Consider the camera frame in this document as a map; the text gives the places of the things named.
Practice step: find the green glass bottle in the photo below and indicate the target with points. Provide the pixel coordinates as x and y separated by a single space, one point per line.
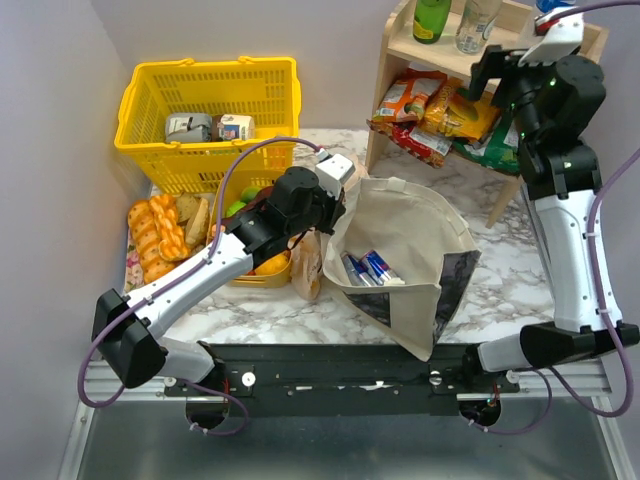
430 17

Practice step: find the yellow food tray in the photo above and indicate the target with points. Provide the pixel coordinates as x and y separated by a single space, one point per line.
241 179

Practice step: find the beige canvas tote bag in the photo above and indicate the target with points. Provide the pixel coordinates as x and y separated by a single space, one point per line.
424 241

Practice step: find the yellow chips bag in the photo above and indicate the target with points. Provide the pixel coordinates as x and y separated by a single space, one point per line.
451 114

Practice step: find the green toy fruit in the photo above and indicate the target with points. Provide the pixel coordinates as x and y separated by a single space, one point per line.
247 195

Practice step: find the blue label water bottle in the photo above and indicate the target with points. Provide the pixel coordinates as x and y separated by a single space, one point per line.
546 6

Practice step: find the grey wrapped package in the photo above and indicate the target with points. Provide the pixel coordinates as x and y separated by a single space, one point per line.
188 128

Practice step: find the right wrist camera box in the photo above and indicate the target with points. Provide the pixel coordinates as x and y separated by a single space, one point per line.
543 41

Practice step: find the clear plastic bottle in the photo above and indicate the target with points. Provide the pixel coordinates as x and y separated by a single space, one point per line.
476 24

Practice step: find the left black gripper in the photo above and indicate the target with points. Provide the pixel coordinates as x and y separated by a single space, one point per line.
329 207

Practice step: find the silver red bull can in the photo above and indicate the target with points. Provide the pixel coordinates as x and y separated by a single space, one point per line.
356 272

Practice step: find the red snack bag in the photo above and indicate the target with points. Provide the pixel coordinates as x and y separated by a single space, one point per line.
429 148

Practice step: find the orange snack bag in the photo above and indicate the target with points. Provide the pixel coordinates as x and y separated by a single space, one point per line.
406 99

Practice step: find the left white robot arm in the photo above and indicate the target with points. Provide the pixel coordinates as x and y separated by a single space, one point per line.
128 330

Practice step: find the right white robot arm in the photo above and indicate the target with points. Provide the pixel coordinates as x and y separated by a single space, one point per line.
551 105

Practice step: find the braided orange toy bread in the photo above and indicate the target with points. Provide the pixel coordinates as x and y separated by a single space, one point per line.
172 246

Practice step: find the toy bread loaf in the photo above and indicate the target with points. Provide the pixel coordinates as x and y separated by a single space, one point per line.
146 240

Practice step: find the brown milk carton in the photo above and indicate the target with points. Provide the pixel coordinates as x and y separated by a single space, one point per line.
230 127

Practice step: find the banana print plastic bag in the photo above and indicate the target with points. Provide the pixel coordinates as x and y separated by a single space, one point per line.
306 264

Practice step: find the brown toy bread slices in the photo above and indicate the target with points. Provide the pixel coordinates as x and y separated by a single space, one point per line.
193 216

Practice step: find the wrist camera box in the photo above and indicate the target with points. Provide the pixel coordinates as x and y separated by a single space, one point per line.
333 171
543 41

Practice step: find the yellow plastic shopping basket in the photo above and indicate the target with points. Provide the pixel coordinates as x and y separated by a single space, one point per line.
174 93

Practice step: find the blue red bull can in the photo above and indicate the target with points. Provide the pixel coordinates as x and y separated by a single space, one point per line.
378 268

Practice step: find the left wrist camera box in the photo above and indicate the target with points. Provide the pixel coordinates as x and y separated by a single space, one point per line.
333 171

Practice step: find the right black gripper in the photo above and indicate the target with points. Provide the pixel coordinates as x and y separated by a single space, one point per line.
486 66

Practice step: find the wooden shelf unit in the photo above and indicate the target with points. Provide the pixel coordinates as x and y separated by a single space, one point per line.
400 51

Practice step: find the green snack bag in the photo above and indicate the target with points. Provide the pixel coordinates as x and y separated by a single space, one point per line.
498 151

